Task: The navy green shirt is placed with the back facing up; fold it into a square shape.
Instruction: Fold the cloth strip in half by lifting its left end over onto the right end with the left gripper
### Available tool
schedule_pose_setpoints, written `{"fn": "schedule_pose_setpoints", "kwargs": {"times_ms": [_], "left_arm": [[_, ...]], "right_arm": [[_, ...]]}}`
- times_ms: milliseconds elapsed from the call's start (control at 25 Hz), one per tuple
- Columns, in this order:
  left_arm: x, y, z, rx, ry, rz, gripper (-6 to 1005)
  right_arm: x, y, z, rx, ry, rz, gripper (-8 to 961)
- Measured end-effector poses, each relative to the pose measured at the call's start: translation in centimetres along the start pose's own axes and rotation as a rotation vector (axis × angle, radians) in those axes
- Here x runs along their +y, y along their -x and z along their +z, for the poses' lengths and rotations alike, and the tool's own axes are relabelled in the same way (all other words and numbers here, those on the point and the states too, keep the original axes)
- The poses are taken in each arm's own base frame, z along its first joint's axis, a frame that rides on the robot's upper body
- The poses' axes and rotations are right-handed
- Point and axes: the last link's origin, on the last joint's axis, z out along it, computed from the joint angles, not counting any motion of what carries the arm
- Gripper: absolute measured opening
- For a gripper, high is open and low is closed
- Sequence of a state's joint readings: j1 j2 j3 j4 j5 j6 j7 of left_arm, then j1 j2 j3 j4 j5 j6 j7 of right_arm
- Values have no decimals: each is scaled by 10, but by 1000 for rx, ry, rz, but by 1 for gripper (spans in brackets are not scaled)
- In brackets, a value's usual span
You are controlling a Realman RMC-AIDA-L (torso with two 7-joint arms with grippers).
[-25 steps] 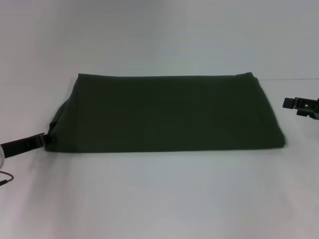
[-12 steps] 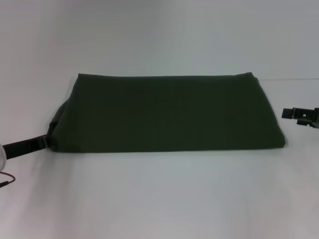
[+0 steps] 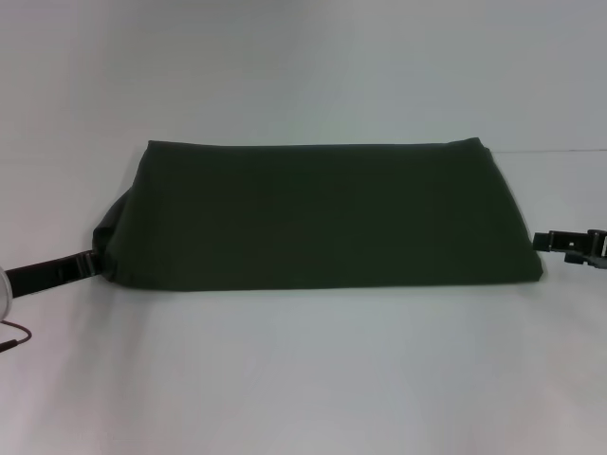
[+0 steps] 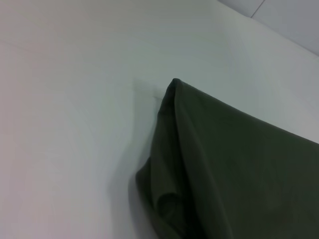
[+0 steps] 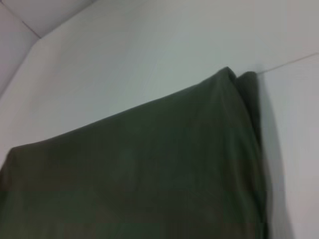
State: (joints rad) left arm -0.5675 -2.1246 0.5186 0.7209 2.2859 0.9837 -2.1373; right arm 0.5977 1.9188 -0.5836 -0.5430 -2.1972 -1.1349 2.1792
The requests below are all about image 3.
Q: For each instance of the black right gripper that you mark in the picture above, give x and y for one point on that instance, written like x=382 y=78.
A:
x=595 y=246

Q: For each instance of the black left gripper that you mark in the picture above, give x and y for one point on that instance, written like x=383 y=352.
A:
x=47 y=277

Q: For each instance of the dark green t-shirt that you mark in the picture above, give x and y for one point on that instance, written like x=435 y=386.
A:
x=308 y=213

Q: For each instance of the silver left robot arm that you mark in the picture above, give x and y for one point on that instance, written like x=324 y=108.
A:
x=4 y=301

